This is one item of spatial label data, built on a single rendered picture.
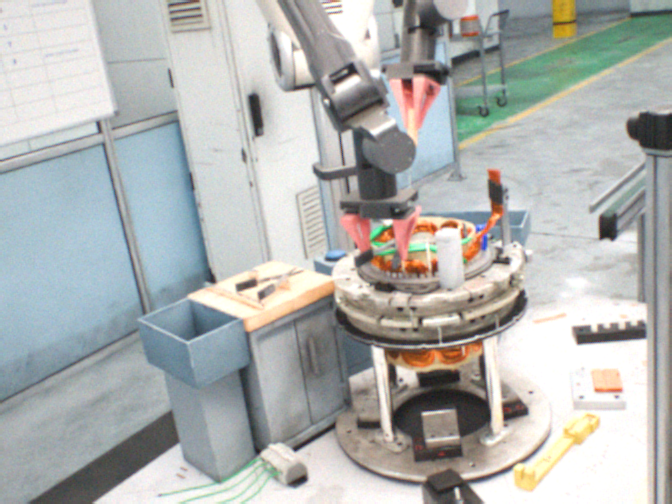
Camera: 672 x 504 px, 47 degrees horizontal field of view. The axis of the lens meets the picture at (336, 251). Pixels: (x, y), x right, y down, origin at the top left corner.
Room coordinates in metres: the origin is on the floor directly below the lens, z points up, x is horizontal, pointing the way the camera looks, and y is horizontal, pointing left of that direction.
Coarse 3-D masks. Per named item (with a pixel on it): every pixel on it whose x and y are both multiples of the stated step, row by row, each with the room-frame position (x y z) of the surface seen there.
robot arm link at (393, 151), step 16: (384, 96) 1.08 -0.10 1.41; (368, 112) 1.08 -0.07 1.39; (384, 112) 1.05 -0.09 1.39; (336, 128) 1.08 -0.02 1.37; (352, 128) 1.05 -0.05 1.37; (368, 128) 1.01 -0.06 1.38; (384, 128) 1.00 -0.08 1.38; (368, 144) 1.02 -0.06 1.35; (384, 144) 0.99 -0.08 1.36; (400, 144) 1.00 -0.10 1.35; (368, 160) 1.04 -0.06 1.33; (384, 160) 0.99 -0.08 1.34; (400, 160) 1.00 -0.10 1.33
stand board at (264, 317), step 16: (272, 272) 1.37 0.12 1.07; (304, 272) 1.35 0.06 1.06; (256, 288) 1.30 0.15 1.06; (304, 288) 1.27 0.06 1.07; (320, 288) 1.27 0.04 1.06; (208, 304) 1.26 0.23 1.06; (224, 304) 1.25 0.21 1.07; (240, 304) 1.24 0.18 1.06; (272, 304) 1.22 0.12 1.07; (288, 304) 1.22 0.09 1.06; (304, 304) 1.25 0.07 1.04; (256, 320) 1.18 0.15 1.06; (272, 320) 1.20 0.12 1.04
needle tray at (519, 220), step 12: (420, 216) 1.61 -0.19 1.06; (432, 216) 1.60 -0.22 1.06; (444, 216) 1.59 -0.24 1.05; (456, 216) 1.58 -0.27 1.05; (468, 216) 1.57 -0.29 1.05; (480, 216) 1.56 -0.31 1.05; (516, 216) 1.53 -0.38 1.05; (528, 216) 1.50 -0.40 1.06; (492, 228) 1.45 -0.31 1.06; (516, 228) 1.43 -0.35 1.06; (528, 228) 1.49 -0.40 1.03; (516, 240) 1.43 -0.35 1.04
